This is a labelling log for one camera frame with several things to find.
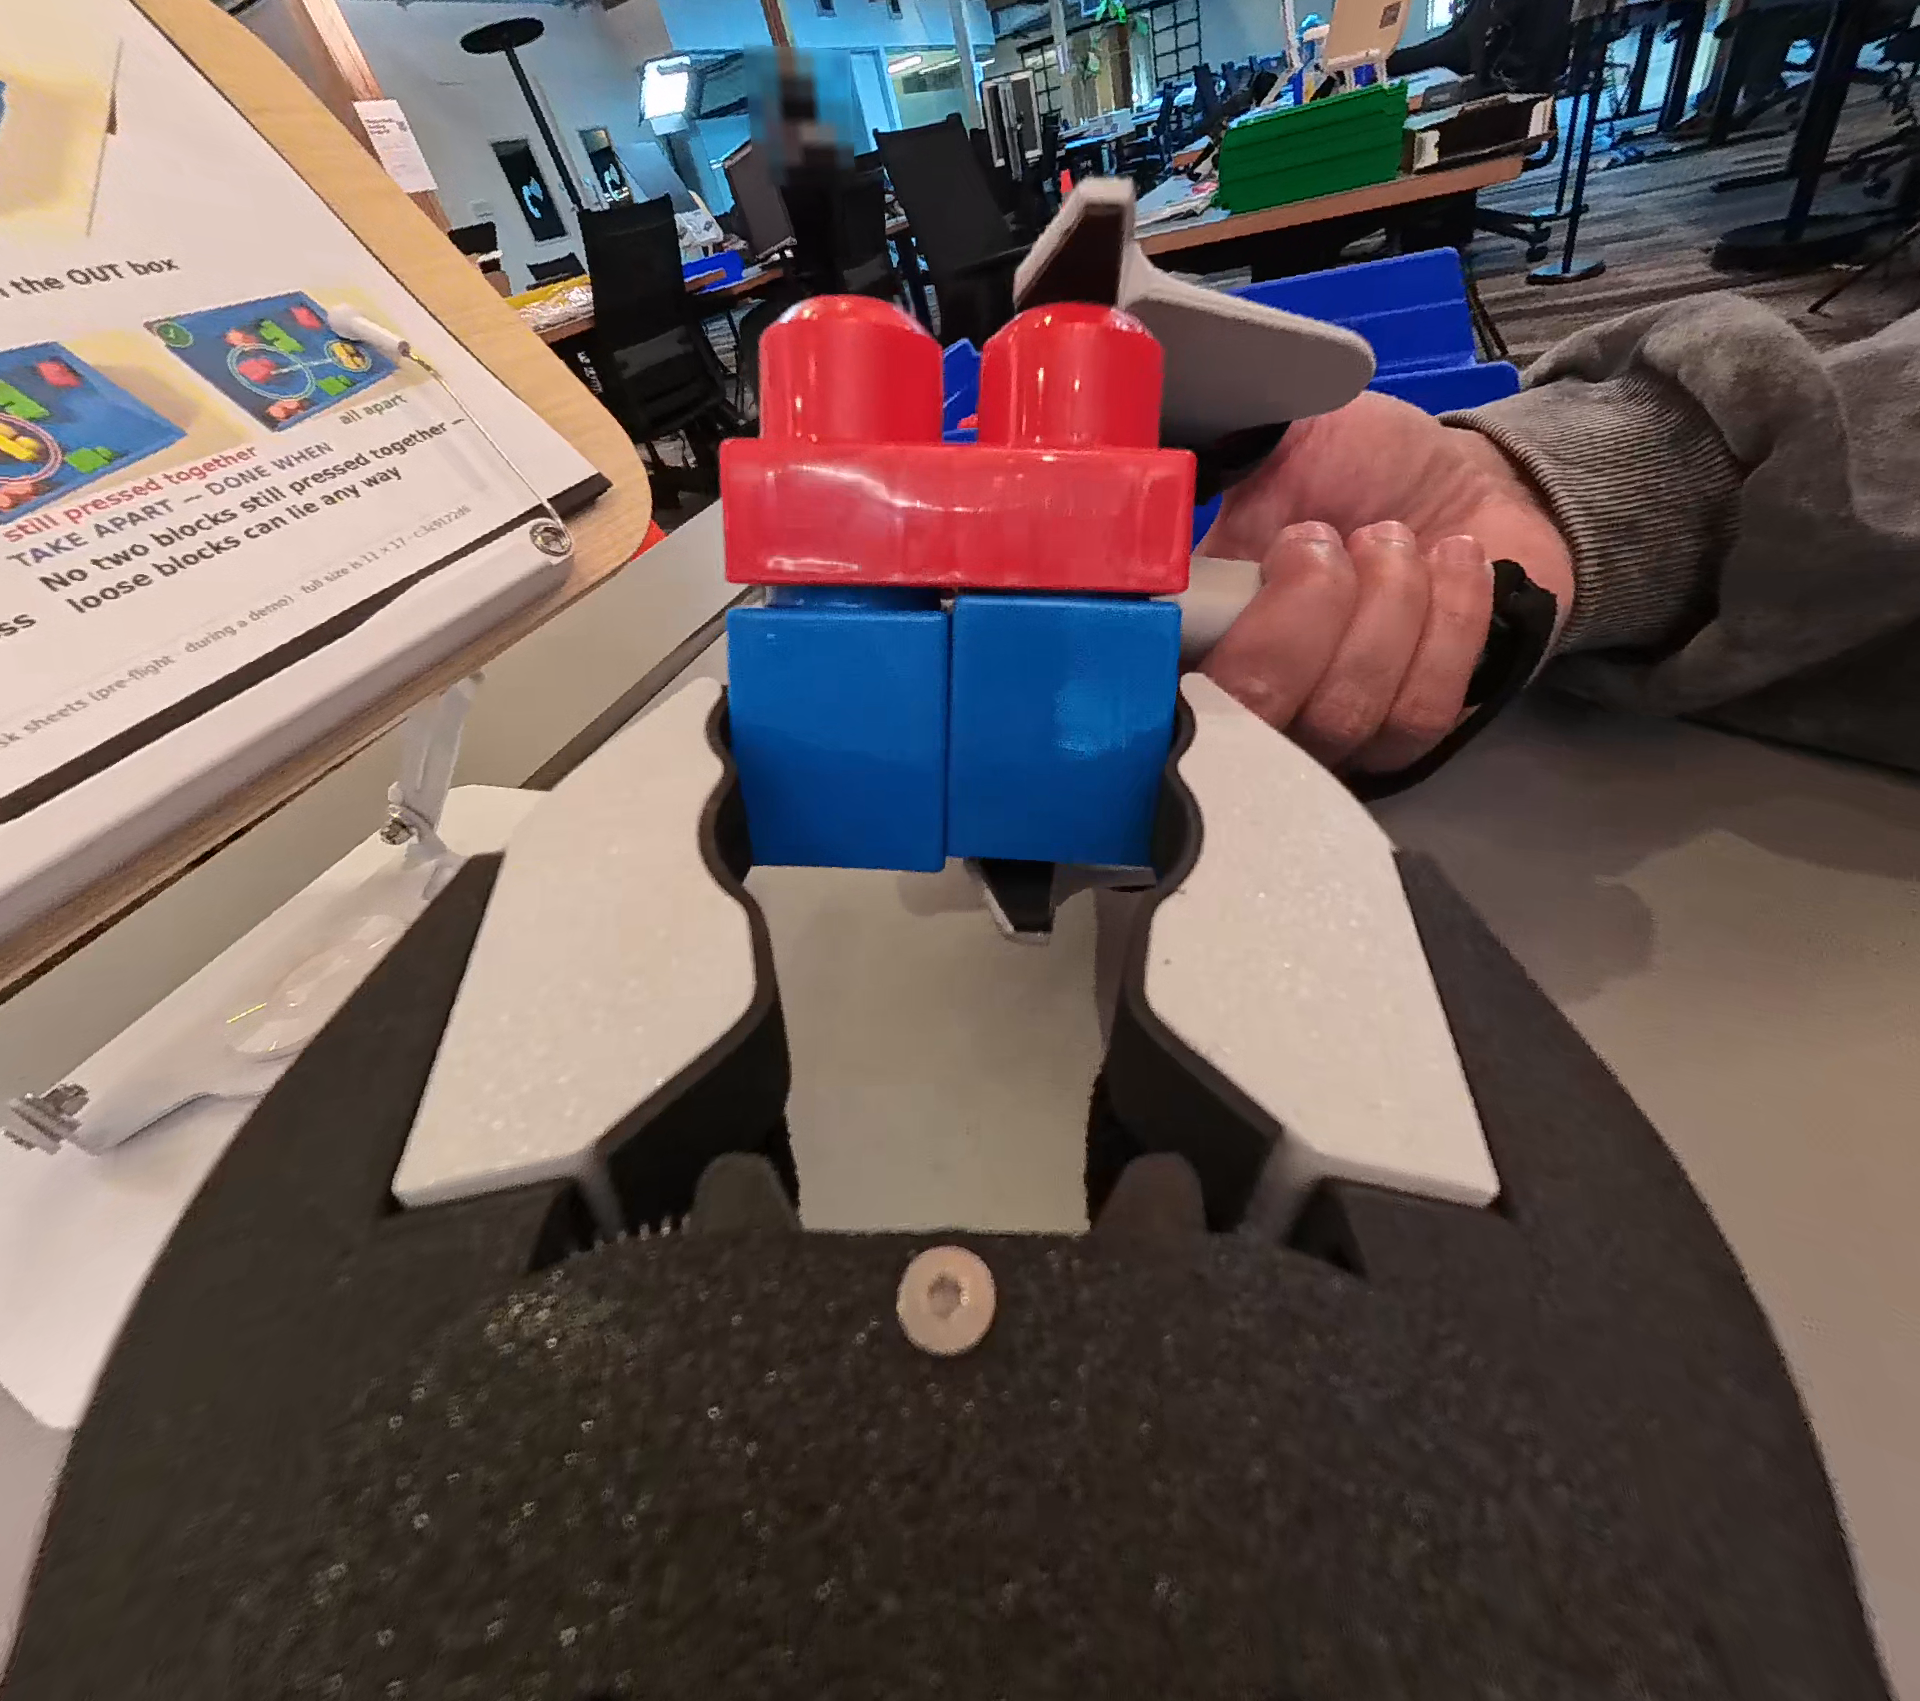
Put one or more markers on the printed instruction sheet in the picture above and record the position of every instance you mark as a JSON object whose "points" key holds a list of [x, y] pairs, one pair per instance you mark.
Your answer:
{"points": [[224, 457]]}

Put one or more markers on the blue one-stud block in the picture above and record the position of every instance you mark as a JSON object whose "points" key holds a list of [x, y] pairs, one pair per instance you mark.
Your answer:
{"points": [[1065, 726], [841, 741]]}

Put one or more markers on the person's right forearm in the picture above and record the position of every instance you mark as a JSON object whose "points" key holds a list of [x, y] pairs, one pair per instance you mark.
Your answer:
{"points": [[1725, 500]]}

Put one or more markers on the blue plastic bin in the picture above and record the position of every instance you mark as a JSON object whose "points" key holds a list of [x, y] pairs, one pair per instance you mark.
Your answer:
{"points": [[1395, 336]]}

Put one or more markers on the person's right hand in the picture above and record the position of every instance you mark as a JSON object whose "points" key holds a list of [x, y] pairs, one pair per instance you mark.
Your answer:
{"points": [[1395, 531]]}

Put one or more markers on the white wooden document stand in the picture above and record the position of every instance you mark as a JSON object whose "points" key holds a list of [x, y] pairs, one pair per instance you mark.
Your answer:
{"points": [[601, 500]]}

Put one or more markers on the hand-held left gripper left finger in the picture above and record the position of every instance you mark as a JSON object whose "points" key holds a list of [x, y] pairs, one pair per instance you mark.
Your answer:
{"points": [[584, 982]]}

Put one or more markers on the black floor stand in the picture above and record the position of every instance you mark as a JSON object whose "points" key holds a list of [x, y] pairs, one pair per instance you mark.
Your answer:
{"points": [[1570, 157]]}

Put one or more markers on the wooden table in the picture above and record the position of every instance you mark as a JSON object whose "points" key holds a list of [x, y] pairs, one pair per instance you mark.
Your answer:
{"points": [[1350, 209]]}

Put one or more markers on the black floor lamp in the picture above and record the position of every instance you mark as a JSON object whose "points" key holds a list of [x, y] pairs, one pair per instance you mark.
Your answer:
{"points": [[503, 37]]}

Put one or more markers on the white wall notice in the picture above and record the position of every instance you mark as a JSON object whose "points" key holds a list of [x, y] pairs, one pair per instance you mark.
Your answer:
{"points": [[399, 147]]}

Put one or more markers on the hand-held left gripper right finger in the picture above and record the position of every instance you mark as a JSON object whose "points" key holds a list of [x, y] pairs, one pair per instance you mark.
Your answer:
{"points": [[1304, 982]]}

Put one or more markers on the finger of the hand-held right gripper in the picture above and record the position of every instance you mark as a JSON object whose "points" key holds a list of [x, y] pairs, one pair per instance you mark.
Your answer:
{"points": [[1024, 903], [1244, 366]]}

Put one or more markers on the red two-stud block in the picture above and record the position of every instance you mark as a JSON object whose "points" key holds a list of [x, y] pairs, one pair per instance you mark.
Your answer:
{"points": [[960, 517]]}

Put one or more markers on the green plastic bin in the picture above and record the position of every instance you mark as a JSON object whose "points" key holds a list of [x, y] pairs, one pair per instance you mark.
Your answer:
{"points": [[1304, 157]]}

